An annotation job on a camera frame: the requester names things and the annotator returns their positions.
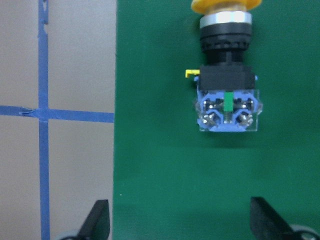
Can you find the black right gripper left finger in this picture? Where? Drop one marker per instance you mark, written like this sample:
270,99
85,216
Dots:
97,224

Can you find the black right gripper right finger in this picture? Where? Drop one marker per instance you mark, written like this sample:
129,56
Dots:
267,224

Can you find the green conveyor belt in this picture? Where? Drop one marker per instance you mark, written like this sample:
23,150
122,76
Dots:
174,182

